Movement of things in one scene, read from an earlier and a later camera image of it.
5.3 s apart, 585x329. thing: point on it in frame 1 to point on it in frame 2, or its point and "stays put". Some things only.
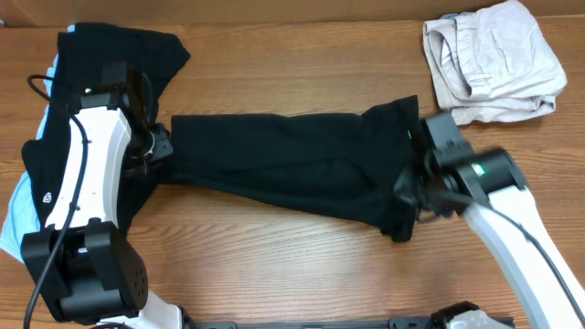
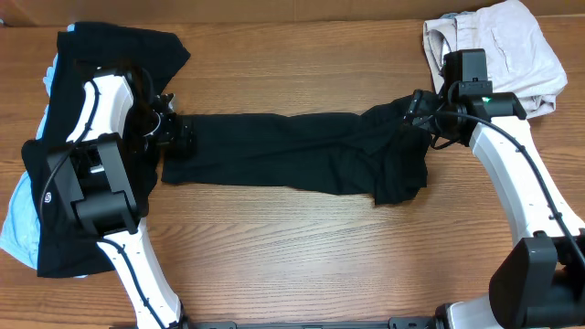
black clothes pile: [152, 59] stays put
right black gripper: [412, 184] to [417, 107]
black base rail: [401, 323] stays put
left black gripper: [160, 143] to [184, 135]
